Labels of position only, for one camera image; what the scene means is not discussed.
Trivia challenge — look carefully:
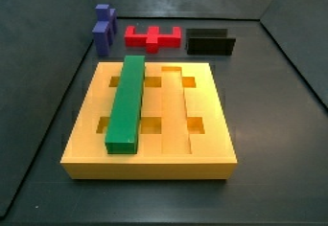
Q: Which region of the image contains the yellow slotted board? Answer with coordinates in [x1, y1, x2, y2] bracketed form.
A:
[60, 62, 237, 180]

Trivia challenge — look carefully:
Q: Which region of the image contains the green long bar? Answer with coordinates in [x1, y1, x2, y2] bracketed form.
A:
[104, 56, 144, 154]

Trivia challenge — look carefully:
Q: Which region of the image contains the red notched block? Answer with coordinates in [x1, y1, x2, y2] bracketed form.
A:
[124, 26, 182, 54]

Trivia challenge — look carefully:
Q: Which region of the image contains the black notched block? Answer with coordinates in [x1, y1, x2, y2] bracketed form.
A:
[186, 29, 235, 56]

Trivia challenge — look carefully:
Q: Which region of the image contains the purple notched block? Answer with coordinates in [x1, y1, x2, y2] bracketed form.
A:
[92, 4, 118, 57]

